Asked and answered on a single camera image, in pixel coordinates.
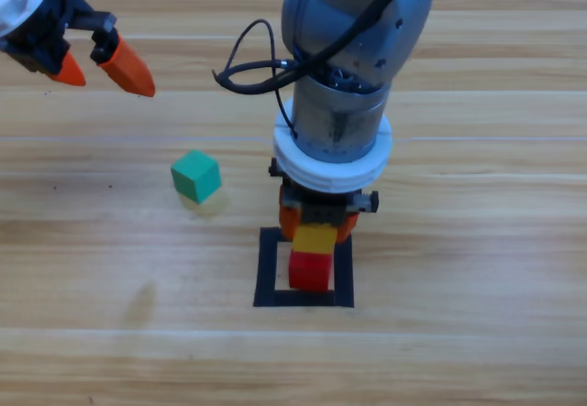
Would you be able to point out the green wooden cube block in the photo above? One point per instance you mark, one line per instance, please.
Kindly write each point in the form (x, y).
(195, 174)

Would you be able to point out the yellow wooden cube block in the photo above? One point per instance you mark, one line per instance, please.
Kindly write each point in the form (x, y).
(314, 240)

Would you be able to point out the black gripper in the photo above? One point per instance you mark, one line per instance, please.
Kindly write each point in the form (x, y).
(41, 30)
(321, 211)

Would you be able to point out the black tape square outline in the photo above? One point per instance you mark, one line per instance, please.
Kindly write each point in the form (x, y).
(266, 282)

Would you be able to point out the red wooden cube block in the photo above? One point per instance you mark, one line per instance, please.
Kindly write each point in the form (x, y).
(309, 271)

